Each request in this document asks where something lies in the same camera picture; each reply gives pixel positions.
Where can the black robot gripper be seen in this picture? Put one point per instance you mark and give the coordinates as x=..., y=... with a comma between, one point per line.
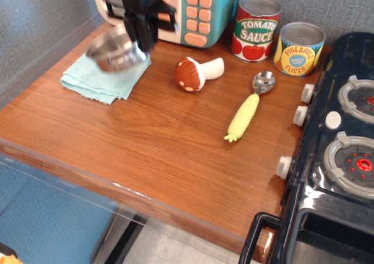
x=143, y=18

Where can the stainless steel pot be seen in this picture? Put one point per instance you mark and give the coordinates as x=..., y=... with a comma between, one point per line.
x=114, y=51

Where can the light blue folded cloth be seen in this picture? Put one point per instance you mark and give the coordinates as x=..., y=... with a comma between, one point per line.
x=87, y=79

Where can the toy microwave teal and cream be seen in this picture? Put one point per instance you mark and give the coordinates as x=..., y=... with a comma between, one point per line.
x=200, y=22

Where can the plush brown mushroom toy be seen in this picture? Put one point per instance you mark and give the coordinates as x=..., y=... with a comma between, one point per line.
x=191, y=75

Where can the tomato sauce can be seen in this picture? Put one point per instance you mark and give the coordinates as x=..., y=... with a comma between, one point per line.
x=255, y=27

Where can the pineapple slices can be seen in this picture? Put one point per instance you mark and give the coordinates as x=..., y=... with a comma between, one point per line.
x=299, y=47

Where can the dark blue toy stove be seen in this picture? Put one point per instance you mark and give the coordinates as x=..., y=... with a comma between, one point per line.
x=327, y=204

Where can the spoon with yellow-green handle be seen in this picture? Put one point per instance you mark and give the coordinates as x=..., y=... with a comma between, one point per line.
x=263, y=82

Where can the black table leg frame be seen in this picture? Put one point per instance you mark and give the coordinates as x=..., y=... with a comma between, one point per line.
x=119, y=239

